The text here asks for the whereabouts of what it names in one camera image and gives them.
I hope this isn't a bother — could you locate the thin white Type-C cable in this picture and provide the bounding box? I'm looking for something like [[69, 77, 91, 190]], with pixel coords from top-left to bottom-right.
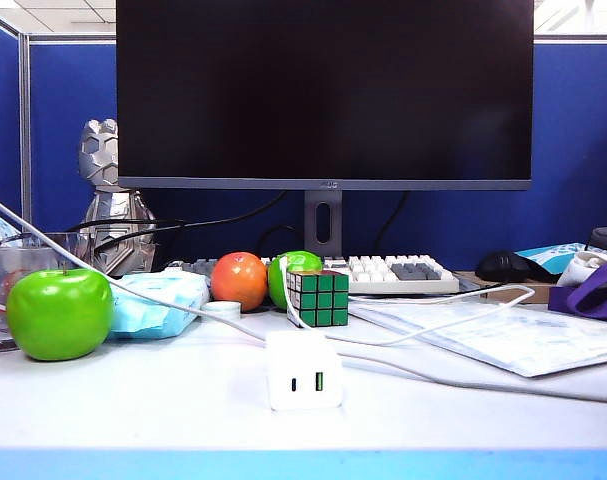
[[277, 255, 537, 347]]

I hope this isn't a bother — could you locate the white charging base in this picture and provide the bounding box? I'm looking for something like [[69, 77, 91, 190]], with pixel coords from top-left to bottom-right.
[[265, 329, 344, 413]]

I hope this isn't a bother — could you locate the small green round fruit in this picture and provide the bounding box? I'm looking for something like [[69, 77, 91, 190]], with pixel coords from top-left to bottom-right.
[[266, 249, 325, 311]]

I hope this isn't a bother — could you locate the Rubik's cube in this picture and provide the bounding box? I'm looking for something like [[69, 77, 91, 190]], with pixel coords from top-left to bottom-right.
[[285, 269, 351, 330]]

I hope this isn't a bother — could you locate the white and grey keyboard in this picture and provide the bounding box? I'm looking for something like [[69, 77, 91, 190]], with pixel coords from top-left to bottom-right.
[[165, 253, 462, 296]]

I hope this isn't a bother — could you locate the orange fruit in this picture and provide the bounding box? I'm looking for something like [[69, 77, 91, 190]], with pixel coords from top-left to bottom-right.
[[210, 251, 269, 313]]

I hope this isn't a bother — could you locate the small white tape roll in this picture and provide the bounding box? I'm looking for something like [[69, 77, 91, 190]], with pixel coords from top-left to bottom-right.
[[201, 299, 243, 317]]

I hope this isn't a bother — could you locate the black computer monitor with stand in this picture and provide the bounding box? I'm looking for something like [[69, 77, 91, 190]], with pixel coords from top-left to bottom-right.
[[115, 0, 535, 259]]

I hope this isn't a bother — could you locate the light blue tissue pack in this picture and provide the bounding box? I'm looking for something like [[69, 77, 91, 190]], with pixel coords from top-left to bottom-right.
[[106, 272, 212, 340]]

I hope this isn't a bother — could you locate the black computer mouse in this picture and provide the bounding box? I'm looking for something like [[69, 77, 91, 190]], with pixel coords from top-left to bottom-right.
[[475, 248, 534, 284]]

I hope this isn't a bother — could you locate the brown cardboard piece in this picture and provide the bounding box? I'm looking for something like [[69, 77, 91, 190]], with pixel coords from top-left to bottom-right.
[[455, 269, 559, 305]]

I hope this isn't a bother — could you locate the silver faceted figurine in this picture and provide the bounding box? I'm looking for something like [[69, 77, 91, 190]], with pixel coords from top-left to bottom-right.
[[77, 118, 158, 276]]

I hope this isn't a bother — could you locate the document in clear sleeve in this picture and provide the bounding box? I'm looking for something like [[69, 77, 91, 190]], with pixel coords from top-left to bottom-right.
[[350, 294, 607, 379]]

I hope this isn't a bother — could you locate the blue and white packet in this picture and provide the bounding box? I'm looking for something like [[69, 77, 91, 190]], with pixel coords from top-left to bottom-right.
[[515, 241, 602, 275]]

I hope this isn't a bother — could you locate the large green apple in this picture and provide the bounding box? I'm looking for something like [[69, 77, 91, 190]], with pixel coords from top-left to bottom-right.
[[5, 267, 115, 362]]

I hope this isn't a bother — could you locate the white crumpled bag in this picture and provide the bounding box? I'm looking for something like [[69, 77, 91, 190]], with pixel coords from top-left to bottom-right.
[[556, 249, 607, 289]]

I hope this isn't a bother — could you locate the brown round object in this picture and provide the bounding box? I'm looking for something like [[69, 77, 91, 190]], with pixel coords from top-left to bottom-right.
[[0, 232, 92, 354]]

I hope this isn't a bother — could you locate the black cable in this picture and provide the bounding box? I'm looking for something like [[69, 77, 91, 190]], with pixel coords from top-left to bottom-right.
[[375, 191, 410, 251], [255, 223, 307, 259], [93, 191, 288, 254]]

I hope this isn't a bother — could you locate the thick white cable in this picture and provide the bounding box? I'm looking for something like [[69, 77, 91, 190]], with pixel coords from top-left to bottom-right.
[[0, 189, 607, 405]]

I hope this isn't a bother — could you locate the purple fabric strap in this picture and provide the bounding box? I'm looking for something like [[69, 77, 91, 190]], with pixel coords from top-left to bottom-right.
[[547, 262, 607, 324]]

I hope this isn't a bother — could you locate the grey partition post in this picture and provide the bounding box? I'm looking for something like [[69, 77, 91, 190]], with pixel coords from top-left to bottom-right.
[[17, 30, 34, 234]]

